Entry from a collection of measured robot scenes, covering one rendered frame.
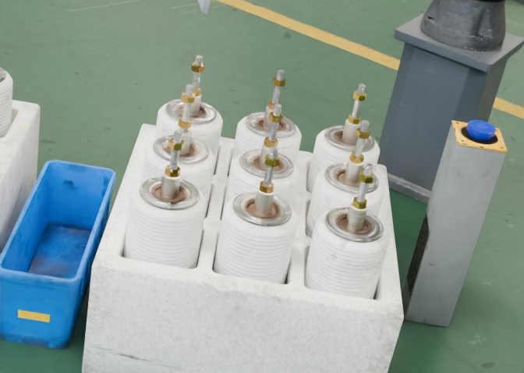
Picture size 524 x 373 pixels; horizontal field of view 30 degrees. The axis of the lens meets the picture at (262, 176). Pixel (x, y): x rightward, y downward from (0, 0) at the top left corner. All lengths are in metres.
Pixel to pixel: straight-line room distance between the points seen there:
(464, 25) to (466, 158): 0.41
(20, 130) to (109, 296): 0.36
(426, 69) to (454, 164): 0.42
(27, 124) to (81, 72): 0.61
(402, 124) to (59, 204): 0.65
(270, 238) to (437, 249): 0.34
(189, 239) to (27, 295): 0.23
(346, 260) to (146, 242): 0.25
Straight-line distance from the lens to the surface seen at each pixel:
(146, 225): 1.21
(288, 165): 1.34
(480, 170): 1.40
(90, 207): 1.56
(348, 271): 1.22
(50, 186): 1.55
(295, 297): 1.21
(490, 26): 1.76
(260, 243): 1.20
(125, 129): 1.90
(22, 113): 1.54
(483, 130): 1.39
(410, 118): 1.82
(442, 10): 1.76
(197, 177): 1.31
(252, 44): 2.38
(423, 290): 1.50
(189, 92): 1.29
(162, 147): 1.33
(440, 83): 1.77
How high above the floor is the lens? 0.90
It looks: 30 degrees down
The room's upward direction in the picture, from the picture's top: 11 degrees clockwise
